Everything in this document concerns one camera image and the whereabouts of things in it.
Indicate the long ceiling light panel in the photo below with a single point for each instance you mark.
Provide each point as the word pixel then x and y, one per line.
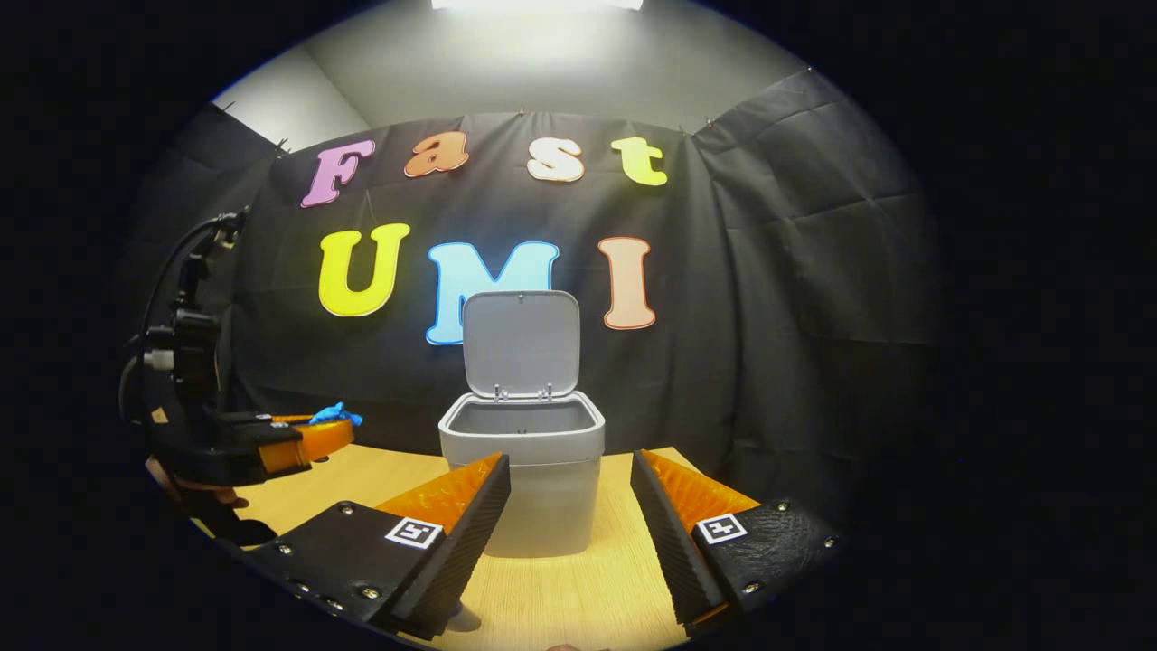
pixel 538 4

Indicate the blue paper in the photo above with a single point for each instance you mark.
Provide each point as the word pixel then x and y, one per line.
pixel 333 416

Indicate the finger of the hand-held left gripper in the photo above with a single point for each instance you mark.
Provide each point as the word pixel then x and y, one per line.
pixel 312 443
pixel 271 419

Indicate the wooden desktop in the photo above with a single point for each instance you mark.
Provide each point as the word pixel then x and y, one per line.
pixel 560 597

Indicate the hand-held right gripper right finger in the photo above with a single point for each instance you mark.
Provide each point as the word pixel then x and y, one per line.
pixel 673 542

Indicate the black backdrop cloth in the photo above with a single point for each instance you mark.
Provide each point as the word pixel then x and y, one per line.
pixel 768 316

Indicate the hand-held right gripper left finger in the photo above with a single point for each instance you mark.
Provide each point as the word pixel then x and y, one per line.
pixel 452 561

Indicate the white desktop garbage bin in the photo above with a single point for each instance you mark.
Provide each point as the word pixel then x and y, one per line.
pixel 542 488

